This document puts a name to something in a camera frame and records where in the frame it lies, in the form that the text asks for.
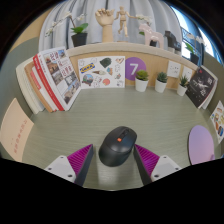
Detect black wooden horse figure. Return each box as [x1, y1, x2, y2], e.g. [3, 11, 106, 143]
[163, 30, 183, 53]

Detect grey-green desk partition panel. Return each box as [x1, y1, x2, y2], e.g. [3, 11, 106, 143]
[203, 53, 224, 111]
[0, 36, 41, 134]

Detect purple mouse pad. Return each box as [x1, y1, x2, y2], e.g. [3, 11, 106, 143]
[188, 124, 216, 166]

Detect white cartoon sticker sheet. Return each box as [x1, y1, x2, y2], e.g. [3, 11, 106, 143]
[77, 55, 127, 90]

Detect wooden hand model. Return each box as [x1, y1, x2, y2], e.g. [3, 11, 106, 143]
[94, 8, 116, 43]

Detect colourful food sticker sheet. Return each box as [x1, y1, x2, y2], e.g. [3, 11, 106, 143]
[209, 99, 224, 144]

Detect small succulent in white pot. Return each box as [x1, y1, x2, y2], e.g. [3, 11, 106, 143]
[134, 69, 150, 93]
[176, 75, 190, 97]
[154, 71, 169, 94]

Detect brown book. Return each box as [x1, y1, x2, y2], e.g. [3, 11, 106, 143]
[24, 61, 54, 113]

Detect white orchid in black pot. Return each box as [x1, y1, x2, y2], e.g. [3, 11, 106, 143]
[184, 32, 205, 66]
[134, 13, 158, 48]
[44, 11, 90, 48]

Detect beige box with red print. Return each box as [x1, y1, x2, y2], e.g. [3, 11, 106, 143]
[0, 97, 35, 163]

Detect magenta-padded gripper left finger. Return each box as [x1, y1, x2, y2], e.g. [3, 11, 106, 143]
[43, 143, 94, 187]

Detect wooden artist mannequin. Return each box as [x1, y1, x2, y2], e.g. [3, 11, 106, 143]
[114, 5, 136, 38]

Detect pink wooden horse figure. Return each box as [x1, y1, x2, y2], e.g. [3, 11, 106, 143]
[138, 22, 165, 50]

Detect black computer mouse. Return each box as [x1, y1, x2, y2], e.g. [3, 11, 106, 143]
[98, 125, 138, 167]

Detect dark-framed window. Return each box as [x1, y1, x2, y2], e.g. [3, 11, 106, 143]
[171, 6, 218, 58]

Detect black cover book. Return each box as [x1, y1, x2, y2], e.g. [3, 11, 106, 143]
[184, 66, 216, 108]

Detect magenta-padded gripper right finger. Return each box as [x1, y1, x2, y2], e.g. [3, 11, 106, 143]
[133, 143, 183, 186]

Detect purple round number sticker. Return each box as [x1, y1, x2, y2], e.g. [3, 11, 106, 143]
[124, 56, 147, 82]

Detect grey pleated curtain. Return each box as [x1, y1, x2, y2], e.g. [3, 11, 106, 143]
[38, 0, 183, 53]

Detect red-edged photo magazine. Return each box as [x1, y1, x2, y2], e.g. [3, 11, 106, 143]
[32, 46, 82, 112]

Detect white wall socket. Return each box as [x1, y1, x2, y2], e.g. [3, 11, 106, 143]
[166, 59, 182, 79]
[181, 65, 194, 82]

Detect white thick books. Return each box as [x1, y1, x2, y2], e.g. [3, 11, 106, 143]
[15, 56, 46, 115]

